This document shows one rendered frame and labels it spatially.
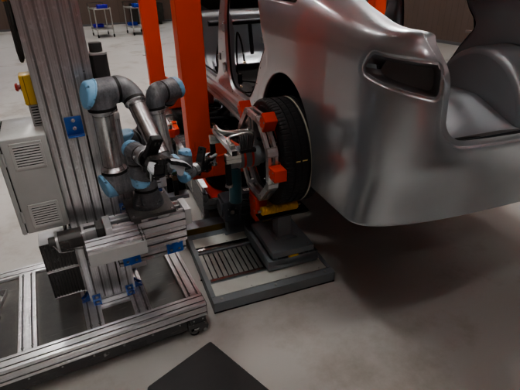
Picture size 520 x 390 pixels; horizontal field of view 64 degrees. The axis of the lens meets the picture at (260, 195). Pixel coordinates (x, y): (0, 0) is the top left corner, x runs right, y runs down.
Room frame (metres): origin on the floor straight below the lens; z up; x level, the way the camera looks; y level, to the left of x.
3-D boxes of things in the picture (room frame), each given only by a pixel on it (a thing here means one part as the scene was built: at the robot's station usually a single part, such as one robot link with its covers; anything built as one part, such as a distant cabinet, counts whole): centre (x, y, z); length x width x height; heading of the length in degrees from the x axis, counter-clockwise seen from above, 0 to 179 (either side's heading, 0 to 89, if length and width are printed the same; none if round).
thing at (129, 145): (1.57, 0.50, 1.21); 0.11 x 0.08 x 0.09; 40
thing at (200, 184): (4.04, 0.83, 0.28); 2.47 x 0.09 x 0.22; 20
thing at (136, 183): (1.58, 0.48, 1.12); 0.11 x 0.08 x 0.11; 130
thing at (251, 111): (2.41, 0.01, 0.85); 0.54 x 0.07 x 0.54; 20
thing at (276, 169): (2.12, -0.10, 0.85); 0.09 x 0.08 x 0.07; 20
